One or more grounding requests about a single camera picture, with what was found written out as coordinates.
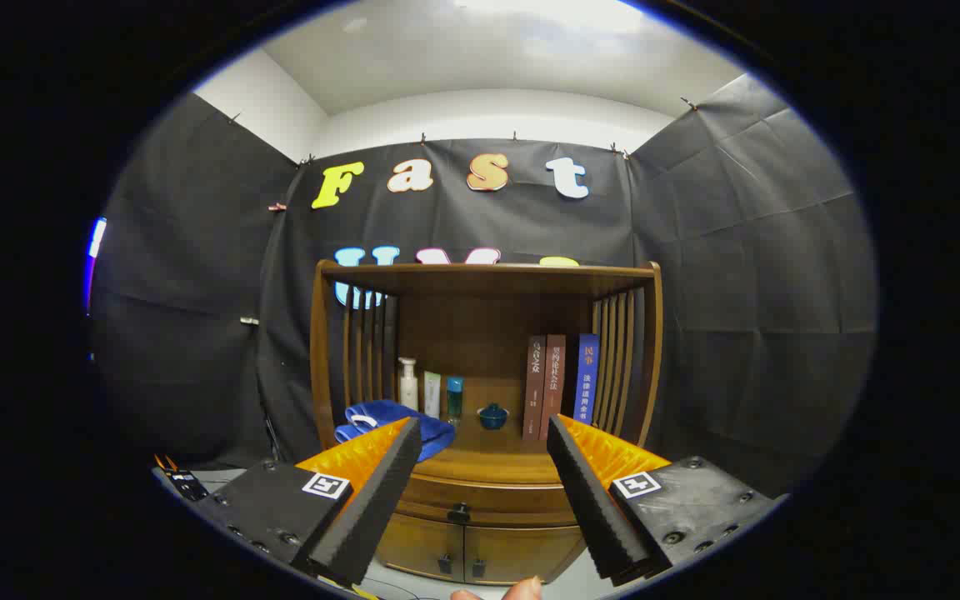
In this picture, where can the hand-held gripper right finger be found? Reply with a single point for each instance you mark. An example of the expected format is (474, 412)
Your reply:
(592, 500)

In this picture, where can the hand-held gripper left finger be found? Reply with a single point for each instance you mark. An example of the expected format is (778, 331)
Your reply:
(380, 500)

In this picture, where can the wooden drawer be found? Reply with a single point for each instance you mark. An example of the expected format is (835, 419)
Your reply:
(513, 504)

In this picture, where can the black drawer knob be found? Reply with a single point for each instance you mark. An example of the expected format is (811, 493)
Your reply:
(459, 513)

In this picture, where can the wooden cabinet door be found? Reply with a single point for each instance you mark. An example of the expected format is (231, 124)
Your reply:
(522, 554)
(422, 546)

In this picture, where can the wooden countertop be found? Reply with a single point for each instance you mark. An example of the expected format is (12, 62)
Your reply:
(488, 454)

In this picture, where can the wooden cabinet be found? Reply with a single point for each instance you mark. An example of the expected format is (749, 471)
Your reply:
(480, 333)

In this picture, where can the blue towel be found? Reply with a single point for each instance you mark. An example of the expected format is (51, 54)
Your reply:
(380, 414)

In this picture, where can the white pump bottle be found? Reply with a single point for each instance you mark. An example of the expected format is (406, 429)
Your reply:
(407, 392)

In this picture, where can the white green tube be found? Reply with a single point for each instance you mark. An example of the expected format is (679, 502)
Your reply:
(432, 396)

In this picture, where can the blue book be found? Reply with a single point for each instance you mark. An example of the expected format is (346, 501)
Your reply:
(587, 379)

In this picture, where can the reddish brown book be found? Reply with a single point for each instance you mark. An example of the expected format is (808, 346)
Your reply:
(553, 383)

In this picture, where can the blue cap glass bottle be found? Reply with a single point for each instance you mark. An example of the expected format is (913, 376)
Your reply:
(455, 400)

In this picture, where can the dark blue lidded teacup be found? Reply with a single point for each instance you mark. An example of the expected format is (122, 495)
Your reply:
(493, 418)

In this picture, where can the black electronic device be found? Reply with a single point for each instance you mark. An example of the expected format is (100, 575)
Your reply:
(184, 483)

